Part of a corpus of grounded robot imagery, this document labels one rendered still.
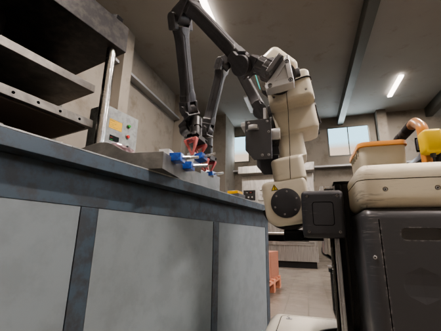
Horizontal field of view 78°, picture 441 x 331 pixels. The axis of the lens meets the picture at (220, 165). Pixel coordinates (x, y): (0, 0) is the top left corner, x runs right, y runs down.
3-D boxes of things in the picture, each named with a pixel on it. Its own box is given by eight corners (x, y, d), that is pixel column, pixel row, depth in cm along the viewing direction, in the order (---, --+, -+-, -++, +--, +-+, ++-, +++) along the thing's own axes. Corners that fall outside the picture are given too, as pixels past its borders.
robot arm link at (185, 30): (174, 10, 110) (192, 13, 118) (165, 12, 114) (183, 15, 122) (186, 117, 124) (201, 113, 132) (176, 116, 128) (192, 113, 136)
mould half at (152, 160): (189, 184, 107) (191, 157, 110) (162, 168, 82) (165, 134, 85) (79, 187, 118) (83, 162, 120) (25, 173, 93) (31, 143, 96)
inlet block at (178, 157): (201, 167, 91) (201, 151, 93) (196, 163, 87) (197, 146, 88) (164, 168, 94) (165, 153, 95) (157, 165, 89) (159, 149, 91)
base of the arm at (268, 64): (282, 54, 93) (285, 73, 104) (263, 44, 96) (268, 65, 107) (268, 73, 93) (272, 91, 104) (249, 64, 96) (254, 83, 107)
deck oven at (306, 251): (237, 266, 608) (237, 166, 666) (251, 261, 731) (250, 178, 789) (321, 270, 553) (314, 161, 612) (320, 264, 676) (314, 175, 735)
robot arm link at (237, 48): (177, -14, 107) (194, -9, 114) (164, 18, 115) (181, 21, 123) (252, 64, 98) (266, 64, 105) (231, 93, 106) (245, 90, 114)
